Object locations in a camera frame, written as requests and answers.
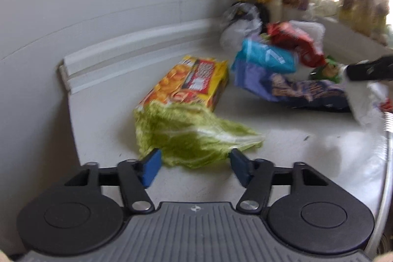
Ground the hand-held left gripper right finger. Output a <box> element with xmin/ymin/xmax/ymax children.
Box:
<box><xmin>229</xmin><ymin>148</ymin><xmax>334</xmax><ymax>214</ymax></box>

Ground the dark blue snack bag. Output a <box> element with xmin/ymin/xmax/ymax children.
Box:
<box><xmin>267</xmin><ymin>72</ymin><xmax>352</xmax><ymax>112</ymax></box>

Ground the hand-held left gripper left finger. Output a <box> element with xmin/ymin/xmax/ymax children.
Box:
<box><xmin>63</xmin><ymin>148</ymin><xmax>162</xmax><ymax>214</ymax></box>

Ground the purple plastic bag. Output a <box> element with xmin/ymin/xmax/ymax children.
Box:
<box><xmin>233</xmin><ymin>61</ymin><xmax>277</xmax><ymax>101</ymax></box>

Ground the light blue snack packet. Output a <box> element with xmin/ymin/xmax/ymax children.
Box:
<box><xmin>232</xmin><ymin>38</ymin><xmax>298</xmax><ymax>74</ymax></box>

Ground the red snack bag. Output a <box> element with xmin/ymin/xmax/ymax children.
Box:
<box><xmin>266</xmin><ymin>21</ymin><xmax>326</xmax><ymax>68</ymax></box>

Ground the green snack bag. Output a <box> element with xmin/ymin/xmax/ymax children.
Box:
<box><xmin>309</xmin><ymin>56</ymin><xmax>346</xmax><ymax>84</ymax></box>

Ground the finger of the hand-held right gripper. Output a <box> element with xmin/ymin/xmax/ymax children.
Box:
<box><xmin>344</xmin><ymin>55</ymin><xmax>393</xmax><ymax>81</ymax></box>

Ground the white backsplash strip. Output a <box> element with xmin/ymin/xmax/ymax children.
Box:
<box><xmin>58</xmin><ymin>18</ymin><xmax>226</xmax><ymax>94</ymax></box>

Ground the yellow snack box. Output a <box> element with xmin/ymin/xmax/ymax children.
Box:
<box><xmin>138</xmin><ymin>55</ymin><xmax>229</xmax><ymax>112</ymax></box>

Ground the napa cabbage leaf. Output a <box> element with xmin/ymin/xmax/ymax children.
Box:
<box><xmin>133</xmin><ymin>102</ymin><xmax>265</xmax><ymax>170</ymax></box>

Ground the clear plastic bag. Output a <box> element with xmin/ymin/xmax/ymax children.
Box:
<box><xmin>219</xmin><ymin>2</ymin><xmax>265</xmax><ymax>49</ymax></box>

